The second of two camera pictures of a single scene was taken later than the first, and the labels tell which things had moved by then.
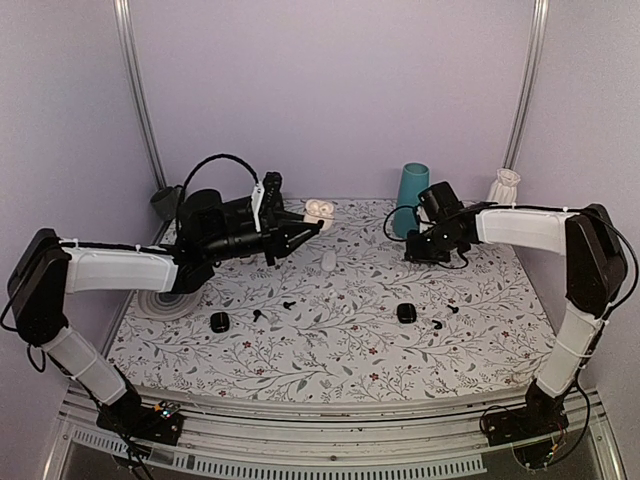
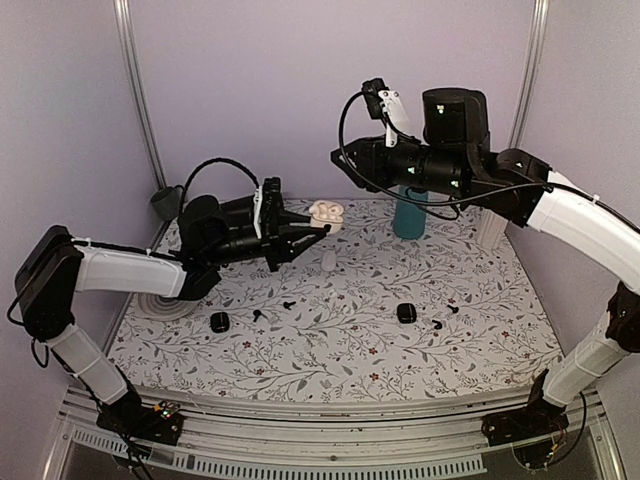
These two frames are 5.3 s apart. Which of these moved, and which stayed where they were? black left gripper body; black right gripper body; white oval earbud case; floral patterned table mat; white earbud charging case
Moved: white earbud charging case; black right gripper body
Stayed: black left gripper body; floral patterned table mat; white oval earbud case
